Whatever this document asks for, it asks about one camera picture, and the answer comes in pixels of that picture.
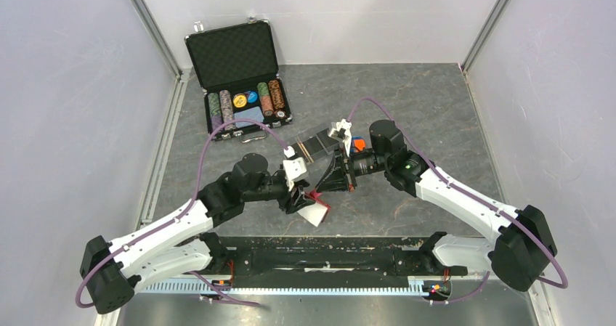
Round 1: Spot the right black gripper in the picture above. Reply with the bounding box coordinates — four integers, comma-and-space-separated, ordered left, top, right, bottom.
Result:
316, 142, 389, 192

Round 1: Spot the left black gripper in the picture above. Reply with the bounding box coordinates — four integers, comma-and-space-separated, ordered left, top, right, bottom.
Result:
243, 174, 315, 214

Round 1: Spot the red leather card holder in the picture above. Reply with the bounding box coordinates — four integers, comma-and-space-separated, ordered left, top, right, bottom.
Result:
297, 190, 331, 227

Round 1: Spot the clear box with black cards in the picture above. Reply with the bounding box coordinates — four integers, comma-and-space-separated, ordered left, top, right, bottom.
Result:
288, 123, 343, 164

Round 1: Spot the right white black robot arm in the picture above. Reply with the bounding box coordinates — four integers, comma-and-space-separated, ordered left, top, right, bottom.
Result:
316, 120, 568, 292

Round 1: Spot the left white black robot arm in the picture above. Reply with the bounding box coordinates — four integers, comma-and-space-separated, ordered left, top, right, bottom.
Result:
76, 153, 328, 314

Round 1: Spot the blue card deck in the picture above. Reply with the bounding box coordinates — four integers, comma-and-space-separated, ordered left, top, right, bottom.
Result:
234, 107, 264, 129

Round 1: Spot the blue orange tape dispenser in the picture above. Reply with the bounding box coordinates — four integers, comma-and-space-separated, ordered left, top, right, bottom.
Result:
350, 136, 367, 154

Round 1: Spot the blue poker chip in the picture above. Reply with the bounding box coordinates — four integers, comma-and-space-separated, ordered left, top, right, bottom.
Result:
246, 91, 259, 104

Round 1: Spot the yellow poker chip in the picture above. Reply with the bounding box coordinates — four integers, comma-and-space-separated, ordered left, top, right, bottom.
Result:
232, 94, 248, 108

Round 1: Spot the black poker chip case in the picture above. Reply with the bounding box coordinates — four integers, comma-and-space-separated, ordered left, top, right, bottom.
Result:
185, 20, 293, 140

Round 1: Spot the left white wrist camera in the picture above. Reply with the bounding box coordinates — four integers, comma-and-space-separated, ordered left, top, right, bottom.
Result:
282, 145, 309, 191

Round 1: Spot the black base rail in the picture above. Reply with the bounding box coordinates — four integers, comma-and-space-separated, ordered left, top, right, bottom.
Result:
129, 232, 496, 297

